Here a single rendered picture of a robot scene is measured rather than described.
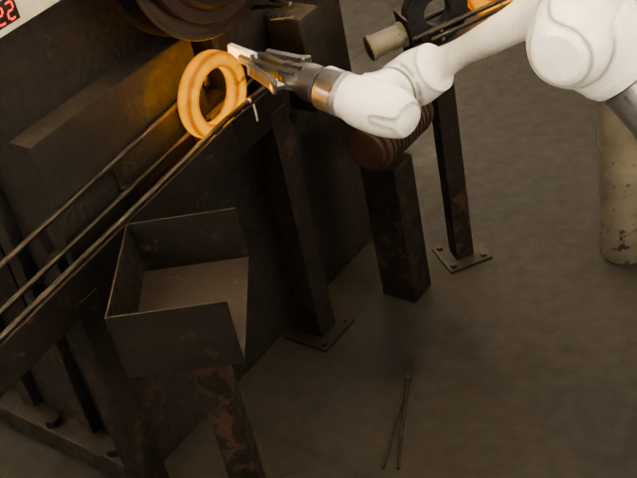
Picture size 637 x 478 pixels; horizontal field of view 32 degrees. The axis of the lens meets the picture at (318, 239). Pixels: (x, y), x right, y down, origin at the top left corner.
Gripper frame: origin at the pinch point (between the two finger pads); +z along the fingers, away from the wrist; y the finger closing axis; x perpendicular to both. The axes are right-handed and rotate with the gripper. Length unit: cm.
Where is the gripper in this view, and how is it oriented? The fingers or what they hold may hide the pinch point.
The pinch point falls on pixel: (242, 55)
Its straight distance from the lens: 232.9
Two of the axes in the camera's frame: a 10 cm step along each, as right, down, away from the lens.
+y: 5.9, -5.5, 5.9
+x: -0.3, -7.5, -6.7
